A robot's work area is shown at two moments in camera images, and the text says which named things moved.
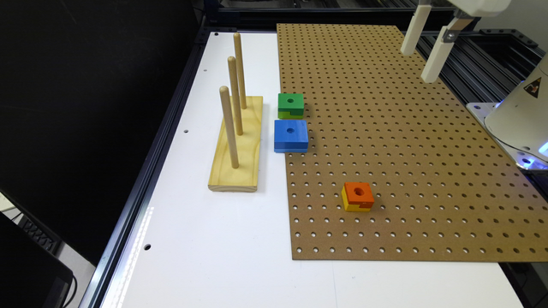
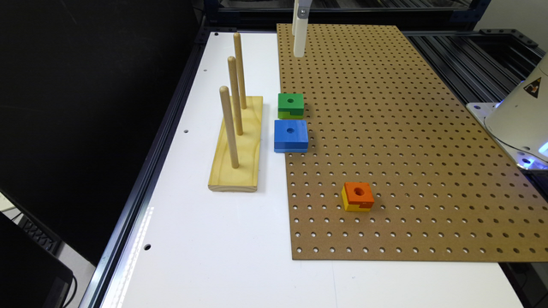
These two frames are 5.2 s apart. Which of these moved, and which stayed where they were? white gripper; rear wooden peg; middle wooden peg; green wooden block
Moved: white gripper
Stayed: rear wooden peg; middle wooden peg; green wooden block
